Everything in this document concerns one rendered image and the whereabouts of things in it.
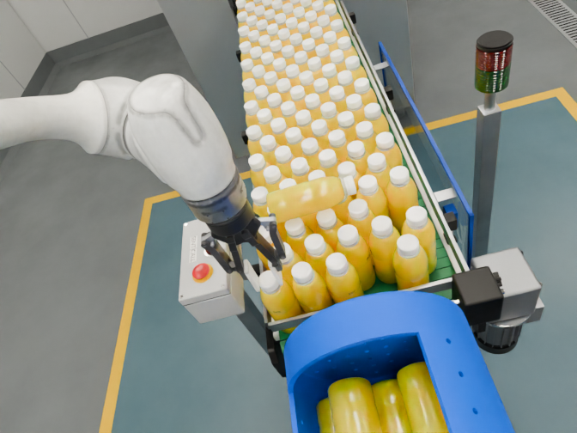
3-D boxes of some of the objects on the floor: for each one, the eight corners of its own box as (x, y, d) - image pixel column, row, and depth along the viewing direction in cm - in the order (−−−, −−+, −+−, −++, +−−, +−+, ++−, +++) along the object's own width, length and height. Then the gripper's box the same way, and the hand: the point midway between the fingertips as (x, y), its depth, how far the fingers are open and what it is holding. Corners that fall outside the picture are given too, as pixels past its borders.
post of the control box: (317, 417, 169) (213, 288, 96) (315, 406, 172) (213, 272, 99) (327, 415, 169) (230, 283, 95) (325, 405, 171) (230, 268, 98)
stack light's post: (469, 336, 172) (483, 116, 92) (465, 326, 175) (476, 105, 94) (479, 333, 172) (503, 110, 91) (476, 325, 175) (495, 100, 94)
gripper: (169, 236, 66) (228, 309, 83) (276, 205, 64) (314, 288, 81) (173, 201, 71) (227, 277, 88) (272, 171, 69) (308, 255, 86)
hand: (264, 273), depth 82 cm, fingers closed on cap, 4 cm apart
